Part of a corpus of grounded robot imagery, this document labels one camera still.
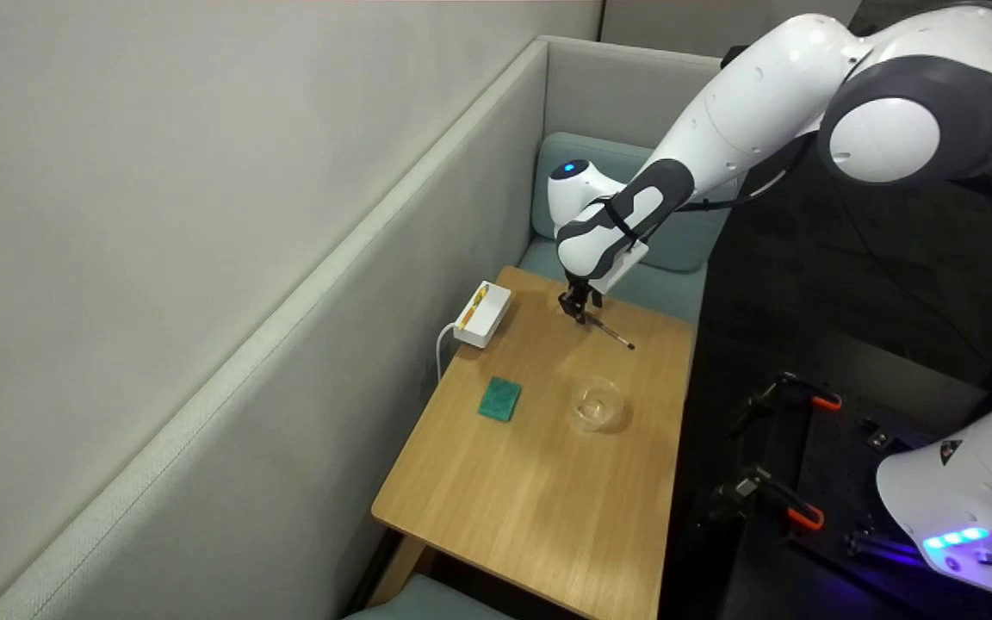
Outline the white power strip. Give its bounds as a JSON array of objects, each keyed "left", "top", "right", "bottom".
[{"left": 447, "top": 277, "right": 517, "bottom": 351}]

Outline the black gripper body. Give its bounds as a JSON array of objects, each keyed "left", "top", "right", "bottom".
[{"left": 558, "top": 266, "right": 607, "bottom": 307}]

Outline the wooden table leg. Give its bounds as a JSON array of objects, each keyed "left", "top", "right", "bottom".
[{"left": 365, "top": 529, "right": 429, "bottom": 609}]

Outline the green sponge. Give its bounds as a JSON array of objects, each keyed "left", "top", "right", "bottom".
[{"left": 476, "top": 376, "right": 528, "bottom": 425}]

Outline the teal upholstered bench seat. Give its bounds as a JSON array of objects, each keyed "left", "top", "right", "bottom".
[
  {"left": 341, "top": 571, "right": 517, "bottom": 620},
  {"left": 513, "top": 130, "right": 744, "bottom": 330}
]

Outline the dark blue pen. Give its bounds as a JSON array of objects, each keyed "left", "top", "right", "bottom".
[{"left": 574, "top": 311, "right": 638, "bottom": 354}]

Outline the white power cable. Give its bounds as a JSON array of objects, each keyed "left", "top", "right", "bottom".
[{"left": 429, "top": 320, "right": 462, "bottom": 386}]

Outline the black bar clamp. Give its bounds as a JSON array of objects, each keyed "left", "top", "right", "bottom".
[
  {"left": 711, "top": 461, "right": 829, "bottom": 536},
  {"left": 739, "top": 370, "right": 846, "bottom": 430}
]

